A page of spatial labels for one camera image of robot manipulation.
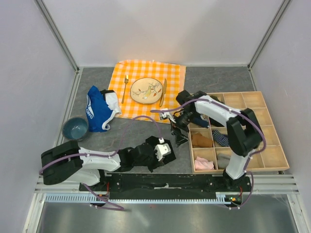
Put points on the orange checkered cloth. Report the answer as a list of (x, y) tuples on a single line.
[(137, 69)]

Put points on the wooden compartment tray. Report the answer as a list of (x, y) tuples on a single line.
[(271, 159)]

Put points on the gold fork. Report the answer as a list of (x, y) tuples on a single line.
[(126, 80)]

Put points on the blue underwear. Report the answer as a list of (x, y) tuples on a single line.
[(97, 111)]

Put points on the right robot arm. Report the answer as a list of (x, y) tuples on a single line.
[(244, 133)]

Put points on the decorated ceramic plate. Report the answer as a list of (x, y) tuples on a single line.
[(146, 90)]

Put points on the blue ceramic bowl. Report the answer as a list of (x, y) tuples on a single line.
[(75, 128)]

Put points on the black underwear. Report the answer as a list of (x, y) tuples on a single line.
[(152, 142)]

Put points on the grey rolled underwear front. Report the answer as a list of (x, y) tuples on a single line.
[(222, 160)]

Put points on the brown rolled underwear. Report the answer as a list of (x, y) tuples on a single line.
[(200, 141)]

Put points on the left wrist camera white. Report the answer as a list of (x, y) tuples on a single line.
[(162, 148)]

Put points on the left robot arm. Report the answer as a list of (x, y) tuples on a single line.
[(70, 162)]

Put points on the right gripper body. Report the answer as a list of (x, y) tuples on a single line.
[(183, 120)]

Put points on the gold knife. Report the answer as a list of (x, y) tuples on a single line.
[(163, 93)]

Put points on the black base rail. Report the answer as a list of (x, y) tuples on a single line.
[(127, 186)]

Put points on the navy rolled underwear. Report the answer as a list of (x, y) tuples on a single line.
[(202, 122)]

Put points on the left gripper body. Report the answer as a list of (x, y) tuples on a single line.
[(151, 163)]

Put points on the grey cable duct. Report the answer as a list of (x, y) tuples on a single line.
[(90, 198)]

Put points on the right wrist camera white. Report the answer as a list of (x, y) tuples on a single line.
[(165, 114)]

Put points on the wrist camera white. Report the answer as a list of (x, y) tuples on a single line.
[(162, 148), (165, 114)]

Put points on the pink rolled underwear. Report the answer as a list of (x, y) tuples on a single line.
[(203, 164)]

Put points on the striped rolled underwear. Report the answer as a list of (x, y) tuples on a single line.
[(220, 138)]

